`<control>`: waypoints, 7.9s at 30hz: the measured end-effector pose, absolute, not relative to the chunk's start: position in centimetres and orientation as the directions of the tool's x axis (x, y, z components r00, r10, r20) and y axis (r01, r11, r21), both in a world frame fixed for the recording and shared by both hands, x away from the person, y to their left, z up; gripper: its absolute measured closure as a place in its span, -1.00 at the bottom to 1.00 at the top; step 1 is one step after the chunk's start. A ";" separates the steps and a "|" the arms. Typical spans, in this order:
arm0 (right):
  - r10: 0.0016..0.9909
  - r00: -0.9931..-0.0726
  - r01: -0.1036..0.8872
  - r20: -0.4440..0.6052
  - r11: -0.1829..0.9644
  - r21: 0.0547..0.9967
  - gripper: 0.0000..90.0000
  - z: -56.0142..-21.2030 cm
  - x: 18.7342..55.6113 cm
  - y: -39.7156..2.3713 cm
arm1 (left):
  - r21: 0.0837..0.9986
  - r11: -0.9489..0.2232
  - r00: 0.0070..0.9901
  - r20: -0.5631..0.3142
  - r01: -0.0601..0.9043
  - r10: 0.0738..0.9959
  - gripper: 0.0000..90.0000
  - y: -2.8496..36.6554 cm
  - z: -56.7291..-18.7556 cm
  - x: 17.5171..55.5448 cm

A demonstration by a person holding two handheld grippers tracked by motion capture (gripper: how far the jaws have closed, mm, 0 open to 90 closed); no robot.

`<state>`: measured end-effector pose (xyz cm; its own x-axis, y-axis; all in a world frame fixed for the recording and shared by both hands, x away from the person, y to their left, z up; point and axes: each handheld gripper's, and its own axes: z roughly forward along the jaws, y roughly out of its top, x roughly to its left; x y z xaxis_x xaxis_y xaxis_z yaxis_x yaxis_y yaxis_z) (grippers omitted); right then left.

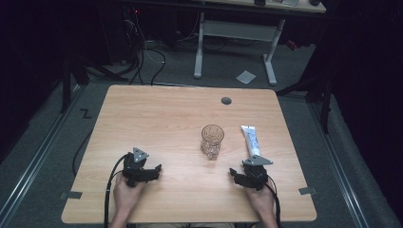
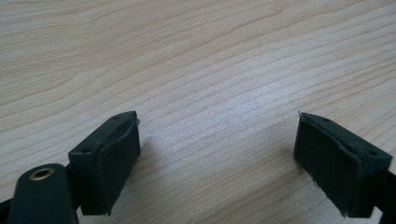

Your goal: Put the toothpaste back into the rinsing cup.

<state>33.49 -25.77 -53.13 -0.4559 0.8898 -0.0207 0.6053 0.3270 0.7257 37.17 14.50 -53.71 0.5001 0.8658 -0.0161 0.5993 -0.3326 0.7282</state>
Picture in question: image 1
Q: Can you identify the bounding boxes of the black metal stand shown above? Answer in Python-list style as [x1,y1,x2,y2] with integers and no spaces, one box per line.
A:
[276,47,336,135]
[59,47,129,114]

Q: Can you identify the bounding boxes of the grey tape strip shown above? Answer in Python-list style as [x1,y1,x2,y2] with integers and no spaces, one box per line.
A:
[59,190,84,200]
[297,186,317,196]

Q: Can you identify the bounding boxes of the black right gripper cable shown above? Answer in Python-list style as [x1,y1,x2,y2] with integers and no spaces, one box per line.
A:
[265,181,283,228]

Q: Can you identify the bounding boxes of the grey paper sheet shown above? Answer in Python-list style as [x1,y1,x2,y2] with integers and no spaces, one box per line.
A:
[235,69,258,86]

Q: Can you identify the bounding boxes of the person's left hand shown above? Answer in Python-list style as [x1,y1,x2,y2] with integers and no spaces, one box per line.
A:
[112,172,147,217]

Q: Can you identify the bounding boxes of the white toothpaste tube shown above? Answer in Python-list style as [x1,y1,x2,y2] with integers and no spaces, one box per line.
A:
[240,124,262,159]

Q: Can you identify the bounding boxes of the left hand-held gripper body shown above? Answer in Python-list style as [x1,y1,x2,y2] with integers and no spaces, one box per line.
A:
[122,146,150,188]

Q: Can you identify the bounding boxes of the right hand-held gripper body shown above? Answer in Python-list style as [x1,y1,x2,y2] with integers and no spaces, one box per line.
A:
[240,154,275,192]

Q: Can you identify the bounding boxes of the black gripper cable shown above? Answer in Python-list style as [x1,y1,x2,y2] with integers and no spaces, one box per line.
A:
[265,181,283,228]
[103,153,129,228]

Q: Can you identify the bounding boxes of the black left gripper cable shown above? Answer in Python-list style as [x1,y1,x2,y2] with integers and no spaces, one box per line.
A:
[103,153,129,228]

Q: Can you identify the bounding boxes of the bundle of black floor cables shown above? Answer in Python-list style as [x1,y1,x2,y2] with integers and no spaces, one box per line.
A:
[122,8,167,86]

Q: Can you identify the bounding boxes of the clear patterned drinking glass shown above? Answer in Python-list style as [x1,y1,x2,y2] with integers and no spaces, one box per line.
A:
[200,123,225,162]

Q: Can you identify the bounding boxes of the white-legged wooden desk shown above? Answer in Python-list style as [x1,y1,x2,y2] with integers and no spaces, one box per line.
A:
[192,0,327,86]

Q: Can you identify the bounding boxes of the thin black floor cable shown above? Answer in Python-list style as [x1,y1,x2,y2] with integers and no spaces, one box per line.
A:
[71,127,95,178]

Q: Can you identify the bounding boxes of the metal floor rail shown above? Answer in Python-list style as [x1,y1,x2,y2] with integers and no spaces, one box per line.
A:
[308,101,372,228]
[0,85,84,222]

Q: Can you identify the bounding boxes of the person's right hand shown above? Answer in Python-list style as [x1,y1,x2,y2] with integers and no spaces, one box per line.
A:
[244,180,278,220]

